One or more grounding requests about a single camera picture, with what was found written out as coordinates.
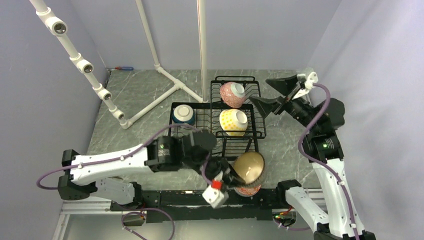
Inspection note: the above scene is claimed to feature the orange geometric patterned bowl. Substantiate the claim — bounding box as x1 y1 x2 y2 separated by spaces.
234 184 262 197

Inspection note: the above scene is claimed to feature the red blue screwdriver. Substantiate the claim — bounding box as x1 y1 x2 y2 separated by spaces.
114 66 134 71

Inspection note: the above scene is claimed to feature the blue yellow patterned bowl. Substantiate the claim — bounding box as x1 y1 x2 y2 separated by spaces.
219 108 248 137

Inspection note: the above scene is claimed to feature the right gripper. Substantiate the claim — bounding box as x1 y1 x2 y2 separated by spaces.
248 74 319 133

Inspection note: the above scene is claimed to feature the red patterned bowl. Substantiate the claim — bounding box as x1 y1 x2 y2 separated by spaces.
220 81 247 109

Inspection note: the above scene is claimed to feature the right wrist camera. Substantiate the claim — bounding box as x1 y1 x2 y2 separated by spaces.
293 67 319 99

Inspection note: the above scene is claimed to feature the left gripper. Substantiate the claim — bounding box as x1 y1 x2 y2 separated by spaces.
183 153 245 189

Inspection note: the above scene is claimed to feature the brown glazed bowl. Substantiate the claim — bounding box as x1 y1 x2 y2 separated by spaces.
232 151 266 188

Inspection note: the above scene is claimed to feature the black wire dish rack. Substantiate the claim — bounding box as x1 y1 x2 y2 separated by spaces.
186 75 267 161

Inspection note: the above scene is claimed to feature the white PVC pipe frame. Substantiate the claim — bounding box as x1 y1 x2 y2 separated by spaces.
29 0 209 129

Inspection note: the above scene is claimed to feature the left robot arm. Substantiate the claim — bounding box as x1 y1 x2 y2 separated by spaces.
57 130 245 210

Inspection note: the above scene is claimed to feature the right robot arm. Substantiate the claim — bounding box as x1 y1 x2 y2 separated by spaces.
249 72 376 240

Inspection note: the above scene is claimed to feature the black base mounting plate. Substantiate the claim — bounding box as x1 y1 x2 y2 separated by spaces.
109 188 307 223

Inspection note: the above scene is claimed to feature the aluminium rail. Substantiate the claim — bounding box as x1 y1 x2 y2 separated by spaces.
61 188 327 215

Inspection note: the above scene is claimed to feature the teal white bowl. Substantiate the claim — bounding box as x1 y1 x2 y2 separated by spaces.
172 104 196 125

